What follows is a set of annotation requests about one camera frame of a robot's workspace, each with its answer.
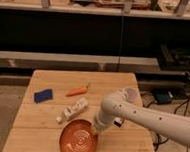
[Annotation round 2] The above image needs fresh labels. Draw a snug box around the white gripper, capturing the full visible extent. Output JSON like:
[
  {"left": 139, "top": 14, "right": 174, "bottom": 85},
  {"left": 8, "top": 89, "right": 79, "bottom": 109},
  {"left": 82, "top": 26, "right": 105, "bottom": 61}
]
[{"left": 92, "top": 108, "right": 115, "bottom": 135}]

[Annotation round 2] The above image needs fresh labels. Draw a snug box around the orange ceramic bowl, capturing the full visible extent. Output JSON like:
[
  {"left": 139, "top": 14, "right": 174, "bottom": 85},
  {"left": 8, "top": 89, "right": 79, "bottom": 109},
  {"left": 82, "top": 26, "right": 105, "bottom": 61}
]
[{"left": 59, "top": 119, "right": 98, "bottom": 152}]

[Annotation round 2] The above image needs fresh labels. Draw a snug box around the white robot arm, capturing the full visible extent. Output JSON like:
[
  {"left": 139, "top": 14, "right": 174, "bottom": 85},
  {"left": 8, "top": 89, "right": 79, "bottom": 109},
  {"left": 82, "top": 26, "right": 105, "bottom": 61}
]
[{"left": 93, "top": 88, "right": 190, "bottom": 148}]

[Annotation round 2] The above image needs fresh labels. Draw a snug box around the white plastic bottle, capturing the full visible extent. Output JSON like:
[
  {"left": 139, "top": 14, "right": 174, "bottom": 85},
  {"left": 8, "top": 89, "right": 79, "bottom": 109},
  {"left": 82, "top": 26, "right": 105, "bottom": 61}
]
[{"left": 56, "top": 97, "right": 89, "bottom": 124}]

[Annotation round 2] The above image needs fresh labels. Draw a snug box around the orange toy carrot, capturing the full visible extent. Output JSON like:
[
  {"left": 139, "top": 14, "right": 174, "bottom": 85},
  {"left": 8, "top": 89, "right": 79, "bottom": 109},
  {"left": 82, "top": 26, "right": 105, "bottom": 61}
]
[{"left": 66, "top": 84, "right": 90, "bottom": 97}]

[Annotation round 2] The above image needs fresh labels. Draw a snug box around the wooden table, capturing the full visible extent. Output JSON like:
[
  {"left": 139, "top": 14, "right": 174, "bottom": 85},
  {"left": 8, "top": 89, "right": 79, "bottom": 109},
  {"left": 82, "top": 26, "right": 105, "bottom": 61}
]
[{"left": 3, "top": 70, "right": 154, "bottom": 152}]

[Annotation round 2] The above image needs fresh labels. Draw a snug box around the blue sponge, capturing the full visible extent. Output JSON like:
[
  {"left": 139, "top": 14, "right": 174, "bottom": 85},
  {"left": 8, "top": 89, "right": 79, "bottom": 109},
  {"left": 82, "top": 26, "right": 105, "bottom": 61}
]
[{"left": 33, "top": 89, "right": 53, "bottom": 103}]

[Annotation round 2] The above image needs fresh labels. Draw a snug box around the black power adapter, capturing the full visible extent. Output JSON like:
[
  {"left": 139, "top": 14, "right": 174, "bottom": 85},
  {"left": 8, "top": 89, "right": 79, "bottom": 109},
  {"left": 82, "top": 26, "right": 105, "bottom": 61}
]
[{"left": 153, "top": 92, "right": 172, "bottom": 105}]

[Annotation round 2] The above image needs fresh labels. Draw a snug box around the black equipment case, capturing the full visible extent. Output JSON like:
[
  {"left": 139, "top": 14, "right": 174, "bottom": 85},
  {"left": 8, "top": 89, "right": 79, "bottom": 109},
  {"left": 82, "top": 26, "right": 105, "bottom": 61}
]
[{"left": 157, "top": 44, "right": 190, "bottom": 72}]

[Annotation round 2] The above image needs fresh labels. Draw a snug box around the black floor cable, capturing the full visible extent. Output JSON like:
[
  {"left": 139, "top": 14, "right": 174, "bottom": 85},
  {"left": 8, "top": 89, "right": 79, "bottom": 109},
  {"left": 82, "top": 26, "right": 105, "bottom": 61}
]
[{"left": 136, "top": 69, "right": 190, "bottom": 152}]

